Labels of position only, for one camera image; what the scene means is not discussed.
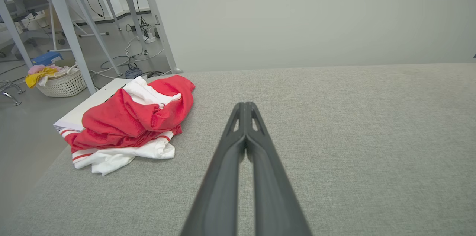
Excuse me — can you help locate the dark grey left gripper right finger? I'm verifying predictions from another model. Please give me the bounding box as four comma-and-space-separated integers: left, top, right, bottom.
246, 102, 312, 236

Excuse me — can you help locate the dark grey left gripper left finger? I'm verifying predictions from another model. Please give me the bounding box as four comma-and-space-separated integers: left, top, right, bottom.
180, 102, 246, 236

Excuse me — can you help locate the red and white shirt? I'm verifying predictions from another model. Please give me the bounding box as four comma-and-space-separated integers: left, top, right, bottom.
59, 75, 196, 176

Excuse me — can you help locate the grey fabric covered surface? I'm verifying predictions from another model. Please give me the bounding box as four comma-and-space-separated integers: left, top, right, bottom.
0, 63, 476, 236

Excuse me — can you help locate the white flat board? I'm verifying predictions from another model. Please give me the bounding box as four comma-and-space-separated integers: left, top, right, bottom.
53, 78, 134, 132

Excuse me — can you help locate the thick white metal table leg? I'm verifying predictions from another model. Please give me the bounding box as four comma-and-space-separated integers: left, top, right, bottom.
0, 0, 33, 68
39, 0, 98, 95
136, 0, 183, 74

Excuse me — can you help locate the white woven laundry basket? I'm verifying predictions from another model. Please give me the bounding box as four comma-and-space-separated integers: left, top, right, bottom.
35, 66, 88, 98

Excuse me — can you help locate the white cloth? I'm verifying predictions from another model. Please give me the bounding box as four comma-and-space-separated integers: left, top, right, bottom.
39, 65, 79, 87

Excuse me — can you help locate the thin white metal table leg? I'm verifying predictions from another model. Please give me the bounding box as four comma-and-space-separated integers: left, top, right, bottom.
59, 0, 123, 77
116, 0, 146, 41

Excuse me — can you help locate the yellow cloth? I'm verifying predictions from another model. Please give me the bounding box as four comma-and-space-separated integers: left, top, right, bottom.
25, 67, 58, 89

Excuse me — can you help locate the blue box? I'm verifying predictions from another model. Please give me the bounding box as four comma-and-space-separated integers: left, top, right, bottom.
31, 52, 64, 66

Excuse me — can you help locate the pink cloth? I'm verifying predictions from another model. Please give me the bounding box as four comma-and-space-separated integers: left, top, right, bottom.
28, 64, 62, 75

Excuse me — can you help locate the chrome chair base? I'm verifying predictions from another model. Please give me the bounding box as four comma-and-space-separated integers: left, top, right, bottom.
0, 80, 26, 107

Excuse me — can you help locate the grey office chair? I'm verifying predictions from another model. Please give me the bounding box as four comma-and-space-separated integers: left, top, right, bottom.
0, 0, 51, 58

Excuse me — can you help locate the blue coiled cable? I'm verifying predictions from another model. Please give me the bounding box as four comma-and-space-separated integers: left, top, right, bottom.
124, 67, 143, 80

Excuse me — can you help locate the white floor cable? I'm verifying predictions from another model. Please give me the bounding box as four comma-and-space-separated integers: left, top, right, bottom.
89, 36, 165, 80

